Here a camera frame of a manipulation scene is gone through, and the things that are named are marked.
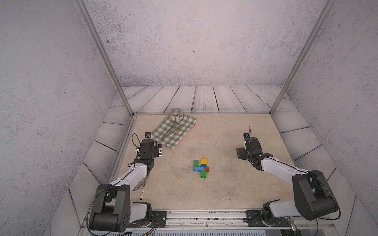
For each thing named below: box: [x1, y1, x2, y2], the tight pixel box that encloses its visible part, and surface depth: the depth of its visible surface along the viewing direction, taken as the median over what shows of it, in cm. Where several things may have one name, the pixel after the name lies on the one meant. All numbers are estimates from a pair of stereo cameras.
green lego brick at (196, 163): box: [193, 159, 200, 167], surface depth 95 cm
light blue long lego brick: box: [192, 166, 204, 173], surface depth 91 cm
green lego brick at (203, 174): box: [200, 170, 208, 179], surface depth 90 cm
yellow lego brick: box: [201, 157, 208, 165], surface depth 93 cm
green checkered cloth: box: [151, 115, 197, 149], surface depth 111 cm
